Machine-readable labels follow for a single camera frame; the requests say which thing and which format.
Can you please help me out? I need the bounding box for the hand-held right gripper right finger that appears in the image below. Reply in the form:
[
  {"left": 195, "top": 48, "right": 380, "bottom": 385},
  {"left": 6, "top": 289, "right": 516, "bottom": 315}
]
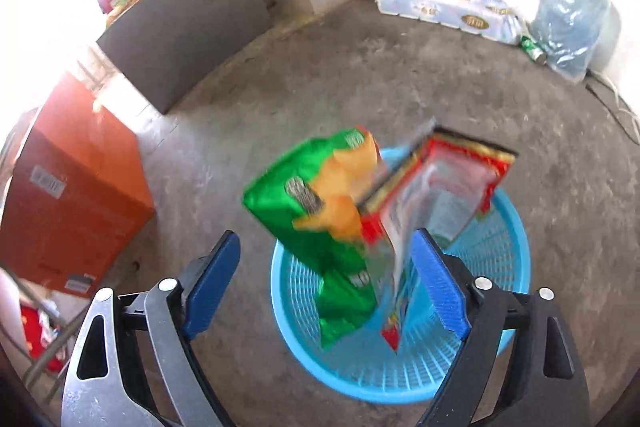
[{"left": 410, "top": 228, "right": 593, "bottom": 427}]

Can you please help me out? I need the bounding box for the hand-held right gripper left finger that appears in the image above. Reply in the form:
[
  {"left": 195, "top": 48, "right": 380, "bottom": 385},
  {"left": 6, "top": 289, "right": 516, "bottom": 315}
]
[{"left": 60, "top": 230, "right": 242, "bottom": 427}]

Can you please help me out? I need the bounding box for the red clear snack packet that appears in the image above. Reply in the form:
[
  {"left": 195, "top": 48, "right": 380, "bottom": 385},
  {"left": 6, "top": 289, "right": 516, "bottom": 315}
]
[{"left": 357, "top": 119, "right": 518, "bottom": 353}]

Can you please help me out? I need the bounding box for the green snack packet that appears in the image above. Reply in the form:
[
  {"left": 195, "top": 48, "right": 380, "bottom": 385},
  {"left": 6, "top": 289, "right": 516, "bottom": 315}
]
[{"left": 242, "top": 127, "right": 388, "bottom": 350}]

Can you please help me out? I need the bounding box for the blue plastic mesh basket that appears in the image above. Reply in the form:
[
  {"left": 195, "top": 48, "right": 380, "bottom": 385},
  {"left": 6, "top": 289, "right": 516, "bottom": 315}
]
[{"left": 270, "top": 147, "right": 531, "bottom": 404}]

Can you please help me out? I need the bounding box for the orange cardboard box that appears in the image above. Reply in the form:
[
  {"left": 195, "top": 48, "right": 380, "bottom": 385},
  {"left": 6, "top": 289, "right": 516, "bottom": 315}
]
[{"left": 0, "top": 72, "right": 156, "bottom": 298}]

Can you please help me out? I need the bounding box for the green drink can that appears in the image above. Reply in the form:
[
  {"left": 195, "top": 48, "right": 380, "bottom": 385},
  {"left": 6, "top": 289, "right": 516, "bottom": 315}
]
[{"left": 520, "top": 34, "right": 548, "bottom": 65}]

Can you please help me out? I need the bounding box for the dark grey cabinet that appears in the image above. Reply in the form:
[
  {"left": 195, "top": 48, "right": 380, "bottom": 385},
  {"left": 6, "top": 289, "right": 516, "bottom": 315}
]
[{"left": 96, "top": 0, "right": 274, "bottom": 115}]

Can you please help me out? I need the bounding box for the toilet paper pack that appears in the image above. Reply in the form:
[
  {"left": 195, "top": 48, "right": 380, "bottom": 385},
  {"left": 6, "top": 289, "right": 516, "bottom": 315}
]
[{"left": 375, "top": 0, "right": 526, "bottom": 46}]

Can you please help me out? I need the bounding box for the large clear water jug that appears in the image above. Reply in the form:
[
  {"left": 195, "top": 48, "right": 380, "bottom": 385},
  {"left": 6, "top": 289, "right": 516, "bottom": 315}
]
[{"left": 530, "top": 0, "right": 610, "bottom": 82}]

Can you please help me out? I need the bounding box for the white cable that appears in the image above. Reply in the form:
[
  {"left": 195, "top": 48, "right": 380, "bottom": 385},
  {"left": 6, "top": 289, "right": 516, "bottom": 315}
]
[{"left": 585, "top": 69, "right": 640, "bottom": 132}]

